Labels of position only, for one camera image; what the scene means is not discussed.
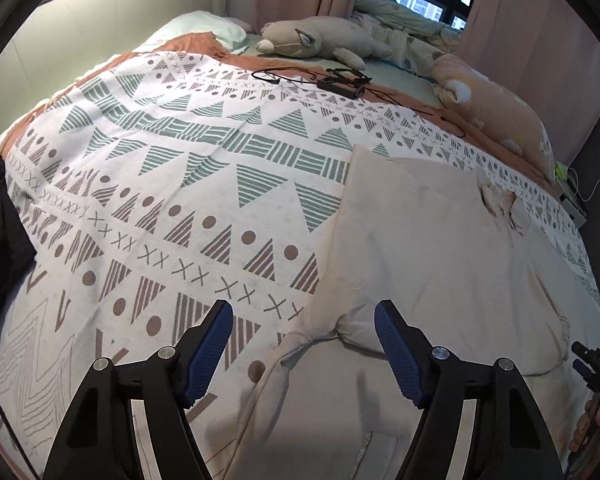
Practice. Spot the small green item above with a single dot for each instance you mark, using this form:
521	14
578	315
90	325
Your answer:
561	172

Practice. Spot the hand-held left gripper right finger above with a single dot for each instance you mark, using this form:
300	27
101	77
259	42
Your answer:
395	347

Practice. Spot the orange plush pillow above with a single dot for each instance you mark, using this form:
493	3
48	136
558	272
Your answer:
490	105

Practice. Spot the pale green pillow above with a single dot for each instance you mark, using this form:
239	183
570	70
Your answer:
205	27

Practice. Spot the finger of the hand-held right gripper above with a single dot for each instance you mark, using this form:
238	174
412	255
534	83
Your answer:
587	360

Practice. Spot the floral quilt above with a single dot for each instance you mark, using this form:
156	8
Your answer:
405	25

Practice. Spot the black cloth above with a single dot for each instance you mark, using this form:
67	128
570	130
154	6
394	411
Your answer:
2	240

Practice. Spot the white power strip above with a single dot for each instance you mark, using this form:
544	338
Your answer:
574	207

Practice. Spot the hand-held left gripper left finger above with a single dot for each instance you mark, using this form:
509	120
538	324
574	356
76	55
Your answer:
211	347

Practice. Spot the person's right hand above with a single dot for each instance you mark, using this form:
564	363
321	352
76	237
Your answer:
582	430

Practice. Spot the pale green bed sheet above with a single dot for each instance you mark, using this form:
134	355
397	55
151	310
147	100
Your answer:
395	77

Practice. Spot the beige plush animal toy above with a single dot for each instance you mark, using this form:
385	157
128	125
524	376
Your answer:
320	35

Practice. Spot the patterned triangle blanket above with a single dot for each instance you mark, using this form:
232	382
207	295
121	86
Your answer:
180	170

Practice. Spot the cream padded headboard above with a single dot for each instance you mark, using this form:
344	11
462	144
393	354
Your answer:
95	45

